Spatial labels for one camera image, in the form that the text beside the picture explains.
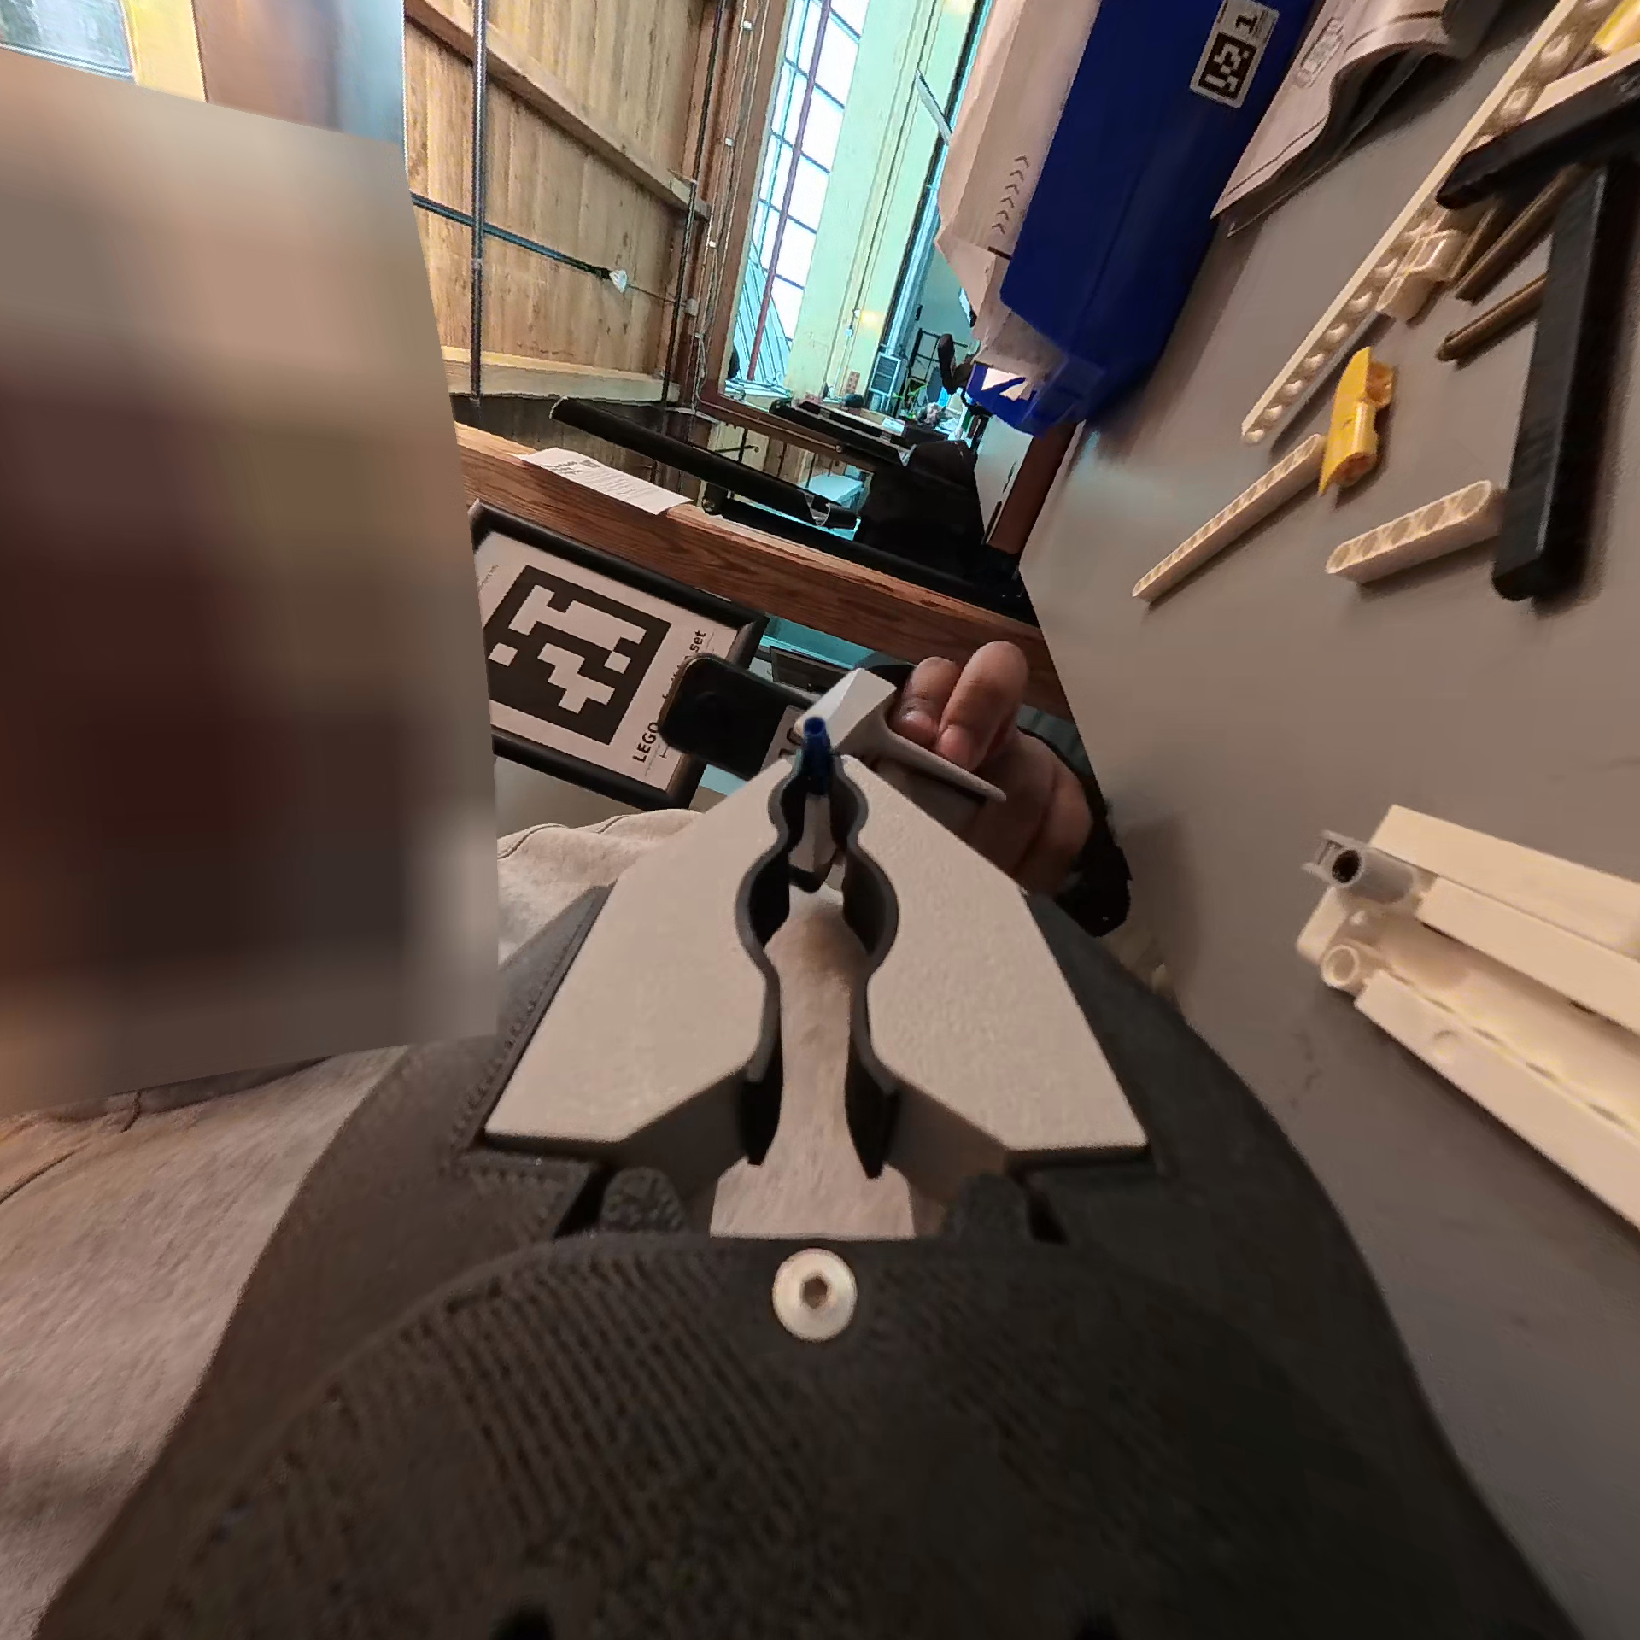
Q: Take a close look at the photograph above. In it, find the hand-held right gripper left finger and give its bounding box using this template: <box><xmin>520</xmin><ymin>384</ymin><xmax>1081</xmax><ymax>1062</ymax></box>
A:
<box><xmin>485</xmin><ymin>761</ymin><xmax>810</xmax><ymax>1209</ymax></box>

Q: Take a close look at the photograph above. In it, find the tan lego axle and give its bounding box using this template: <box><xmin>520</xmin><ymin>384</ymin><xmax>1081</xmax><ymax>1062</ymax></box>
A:
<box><xmin>1435</xmin><ymin>273</ymin><xmax>1552</xmax><ymax>364</ymax></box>
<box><xmin>1451</xmin><ymin>165</ymin><xmax>1572</xmax><ymax>278</ymax></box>
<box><xmin>1474</xmin><ymin>181</ymin><xmax>1591</xmax><ymax>304</ymax></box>

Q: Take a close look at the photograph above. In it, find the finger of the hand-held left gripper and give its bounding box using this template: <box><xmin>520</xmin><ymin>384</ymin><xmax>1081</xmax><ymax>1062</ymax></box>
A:
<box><xmin>784</xmin><ymin>798</ymin><xmax>853</xmax><ymax>896</ymax></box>

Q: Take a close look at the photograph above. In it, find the white lego panel assembly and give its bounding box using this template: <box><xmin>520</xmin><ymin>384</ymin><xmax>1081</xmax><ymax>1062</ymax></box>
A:
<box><xmin>1296</xmin><ymin>806</ymin><xmax>1640</xmax><ymax>1232</ymax></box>

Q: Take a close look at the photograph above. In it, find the white paper bag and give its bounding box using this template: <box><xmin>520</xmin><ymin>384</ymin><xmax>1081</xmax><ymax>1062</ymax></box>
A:
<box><xmin>933</xmin><ymin>0</ymin><xmax>1118</xmax><ymax>376</ymax></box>

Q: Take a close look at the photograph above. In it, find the slim white lego beam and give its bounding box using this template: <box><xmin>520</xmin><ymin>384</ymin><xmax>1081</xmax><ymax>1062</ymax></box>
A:
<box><xmin>1134</xmin><ymin>435</ymin><xmax>1328</xmax><ymax>605</ymax></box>

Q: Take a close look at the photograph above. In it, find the white paper notice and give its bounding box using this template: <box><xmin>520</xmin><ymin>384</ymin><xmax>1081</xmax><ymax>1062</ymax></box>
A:
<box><xmin>512</xmin><ymin>447</ymin><xmax>694</xmax><ymax>517</ymax></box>

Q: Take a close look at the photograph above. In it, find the person's left hand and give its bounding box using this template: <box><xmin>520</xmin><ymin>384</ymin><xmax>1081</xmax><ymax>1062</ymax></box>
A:
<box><xmin>896</xmin><ymin>638</ymin><xmax>1111</xmax><ymax>900</ymax></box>

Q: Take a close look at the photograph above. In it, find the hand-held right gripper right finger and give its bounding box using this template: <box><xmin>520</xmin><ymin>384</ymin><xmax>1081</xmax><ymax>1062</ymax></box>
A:
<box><xmin>831</xmin><ymin>769</ymin><xmax>1152</xmax><ymax>1228</ymax></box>

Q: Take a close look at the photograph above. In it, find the wooden post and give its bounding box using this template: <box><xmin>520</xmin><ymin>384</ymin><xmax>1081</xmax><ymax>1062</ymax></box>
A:
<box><xmin>454</xmin><ymin>421</ymin><xmax>1075</xmax><ymax>722</ymax></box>

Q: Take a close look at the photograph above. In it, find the plain black lego beam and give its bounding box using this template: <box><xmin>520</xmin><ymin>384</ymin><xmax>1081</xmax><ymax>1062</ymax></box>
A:
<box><xmin>1492</xmin><ymin>165</ymin><xmax>1613</xmax><ymax>603</ymax></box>

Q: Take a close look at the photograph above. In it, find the lego instruction booklet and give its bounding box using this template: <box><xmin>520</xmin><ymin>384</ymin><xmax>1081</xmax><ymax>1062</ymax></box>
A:
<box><xmin>1210</xmin><ymin>0</ymin><xmax>1513</xmax><ymax>234</ymax></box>

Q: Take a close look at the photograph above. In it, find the framed marker sign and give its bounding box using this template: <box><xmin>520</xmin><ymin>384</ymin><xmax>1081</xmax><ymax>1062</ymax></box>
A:
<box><xmin>467</xmin><ymin>501</ymin><xmax>770</xmax><ymax>812</ymax></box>

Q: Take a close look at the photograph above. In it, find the yellow lego panel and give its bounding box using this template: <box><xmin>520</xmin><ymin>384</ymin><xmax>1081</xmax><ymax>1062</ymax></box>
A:
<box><xmin>1318</xmin><ymin>347</ymin><xmax>1396</xmax><ymax>497</ymax></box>

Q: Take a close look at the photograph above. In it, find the short white lego liftarm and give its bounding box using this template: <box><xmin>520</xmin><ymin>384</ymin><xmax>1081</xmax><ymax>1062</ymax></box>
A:
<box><xmin>1326</xmin><ymin>482</ymin><xmax>1507</xmax><ymax>585</ymax></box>

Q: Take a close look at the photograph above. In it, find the long white lego beam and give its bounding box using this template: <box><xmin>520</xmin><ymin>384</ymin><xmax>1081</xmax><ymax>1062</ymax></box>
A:
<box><xmin>1240</xmin><ymin>0</ymin><xmax>1617</xmax><ymax>447</ymax></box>

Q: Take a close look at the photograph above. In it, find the blue plastic bin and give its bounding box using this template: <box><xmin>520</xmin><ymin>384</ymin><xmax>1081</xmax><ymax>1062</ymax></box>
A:
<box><xmin>942</xmin><ymin>0</ymin><xmax>1324</xmax><ymax>435</ymax></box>

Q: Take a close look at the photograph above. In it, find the black lego beam with holes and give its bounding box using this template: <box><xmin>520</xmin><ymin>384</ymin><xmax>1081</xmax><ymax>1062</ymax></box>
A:
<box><xmin>1435</xmin><ymin>65</ymin><xmax>1640</xmax><ymax>214</ymax></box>

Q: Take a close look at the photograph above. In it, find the thick white lego block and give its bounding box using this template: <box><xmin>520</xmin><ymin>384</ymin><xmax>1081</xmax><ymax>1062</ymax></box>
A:
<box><xmin>1376</xmin><ymin>224</ymin><xmax>1468</xmax><ymax>323</ymax></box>

